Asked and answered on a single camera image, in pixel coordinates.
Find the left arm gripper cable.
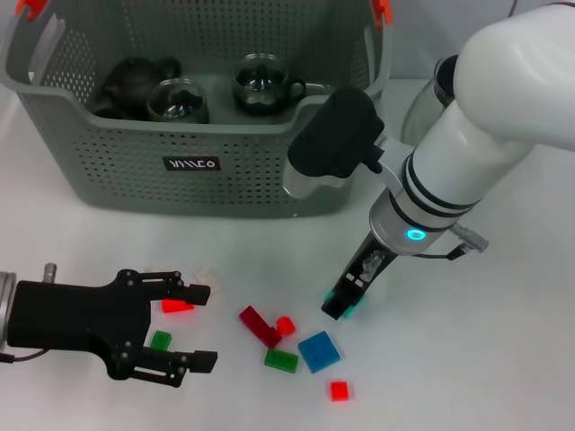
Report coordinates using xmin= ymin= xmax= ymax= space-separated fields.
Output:
xmin=0 ymin=347 xmax=49 ymax=364

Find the glass teacup with black base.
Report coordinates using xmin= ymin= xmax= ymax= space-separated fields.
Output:
xmin=146 ymin=76 xmax=211 ymax=125
xmin=231 ymin=53 xmax=307 ymax=117

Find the right wrist camera housing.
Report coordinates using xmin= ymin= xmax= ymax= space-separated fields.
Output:
xmin=282 ymin=86 xmax=386 ymax=198

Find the glass teapot with black handle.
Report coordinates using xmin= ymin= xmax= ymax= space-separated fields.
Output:
xmin=401 ymin=56 xmax=462 ymax=145

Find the teal square building brick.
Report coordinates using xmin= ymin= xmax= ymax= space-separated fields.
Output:
xmin=323 ymin=290 xmax=364 ymax=319

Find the grey perforated storage bin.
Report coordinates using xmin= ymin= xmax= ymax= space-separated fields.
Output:
xmin=0 ymin=0 xmax=395 ymax=220

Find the right arm gripper cable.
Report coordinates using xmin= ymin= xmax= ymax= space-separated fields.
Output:
xmin=412 ymin=223 xmax=490 ymax=261

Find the clear building brick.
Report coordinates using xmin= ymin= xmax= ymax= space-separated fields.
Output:
xmin=193 ymin=268 xmax=225 ymax=298

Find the red building brick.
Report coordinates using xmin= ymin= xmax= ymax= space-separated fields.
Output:
xmin=161 ymin=298 xmax=195 ymax=314

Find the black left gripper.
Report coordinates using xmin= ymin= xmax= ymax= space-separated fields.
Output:
xmin=7 ymin=268 xmax=219 ymax=389

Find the arm gripper cable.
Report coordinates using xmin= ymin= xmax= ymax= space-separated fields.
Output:
xmin=412 ymin=223 xmax=490 ymax=261
xmin=0 ymin=347 xmax=49 ymax=364

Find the dark clay teapot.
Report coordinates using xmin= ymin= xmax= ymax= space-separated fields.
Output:
xmin=95 ymin=56 xmax=183 ymax=120

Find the green building brick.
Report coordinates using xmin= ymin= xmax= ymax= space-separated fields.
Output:
xmin=150 ymin=330 xmax=174 ymax=351
xmin=263 ymin=347 xmax=300 ymax=374

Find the dark red long brick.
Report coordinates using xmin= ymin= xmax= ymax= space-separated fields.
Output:
xmin=237 ymin=304 xmax=283 ymax=349

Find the blue square building brick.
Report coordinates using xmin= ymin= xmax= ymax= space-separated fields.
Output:
xmin=297 ymin=330 xmax=341 ymax=374

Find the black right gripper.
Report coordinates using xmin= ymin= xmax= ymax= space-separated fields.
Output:
xmin=320 ymin=229 xmax=400 ymax=321

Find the orange bin handle clip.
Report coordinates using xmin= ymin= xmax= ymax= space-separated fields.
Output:
xmin=16 ymin=0 xmax=49 ymax=22
xmin=373 ymin=0 xmax=394 ymax=29

